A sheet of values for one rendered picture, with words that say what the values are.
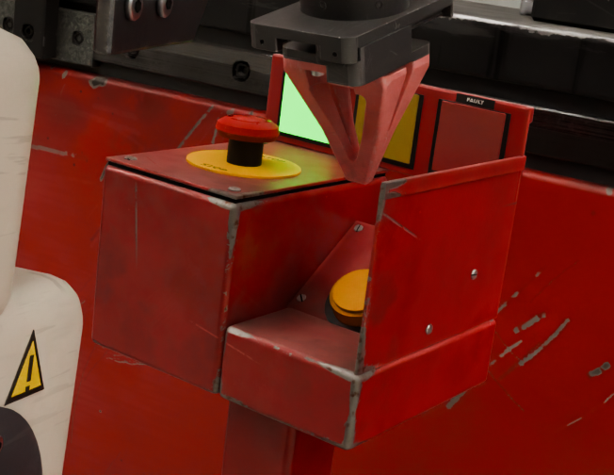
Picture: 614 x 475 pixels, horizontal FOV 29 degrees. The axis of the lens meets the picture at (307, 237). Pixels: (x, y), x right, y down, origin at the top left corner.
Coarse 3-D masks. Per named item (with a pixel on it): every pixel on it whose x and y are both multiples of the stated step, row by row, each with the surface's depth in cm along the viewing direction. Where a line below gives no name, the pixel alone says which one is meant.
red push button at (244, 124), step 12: (228, 120) 72; (240, 120) 72; (252, 120) 72; (264, 120) 73; (228, 132) 71; (240, 132) 71; (252, 132) 71; (264, 132) 72; (276, 132) 72; (228, 144) 73; (240, 144) 72; (252, 144) 72; (228, 156) 73; (240, 156) 72; (252, 156) 73
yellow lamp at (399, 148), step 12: (360, 96) 78; (360, 108) 78; (408, 108) 76; (360, 120) 78; (408, 120) 76; (360, 132) 78; (396, 132) 76; (408, 132) 76; (396, 144) 76; (408, 144) 76; (384, 156) 77; (396, 156) 77; (408, 156) 76
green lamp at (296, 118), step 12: (288, 84) 81; (288, 96) 81; (300, 96) 80; (288, 108) 81; (300, 108) 81; (288, 120) 81; (300, 120) 81; (312, 120) 80; (288, 132) 82; (300, 132) 81; (312, 132) 80
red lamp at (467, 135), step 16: (448, 112) 74; (464, 112) 73; (480, 112) 73; (496, 112) 72; (448, 128) 74; (464, 128) 73; (480, 128) 73; (496, 128) 72; (448, 144) 74; (464, 144) 74; (480, 144) 73; (496, 144) 72; (448, 160) 74; (464, 160) 74; (480, 160) 73
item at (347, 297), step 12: (348, 276) 70; (360, 276) 70; (336, 288) 70; (348, 288) 70; (360, 288) 70; (336, 300) 69; (348, 300) 69; (360, 300) 69; (336, 312) 69; (348, 312) 69; (360, 312) 68; (348, 324) 69; (360, 324) 69
